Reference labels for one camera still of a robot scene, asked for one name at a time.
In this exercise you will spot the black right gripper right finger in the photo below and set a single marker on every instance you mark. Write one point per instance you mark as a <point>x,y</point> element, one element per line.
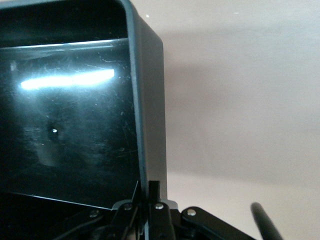
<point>158,220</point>

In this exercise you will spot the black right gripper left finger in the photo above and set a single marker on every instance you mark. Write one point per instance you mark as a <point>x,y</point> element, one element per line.
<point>127,220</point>

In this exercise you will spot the black plastic box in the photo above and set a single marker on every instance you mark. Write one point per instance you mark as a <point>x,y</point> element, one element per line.
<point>75,125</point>

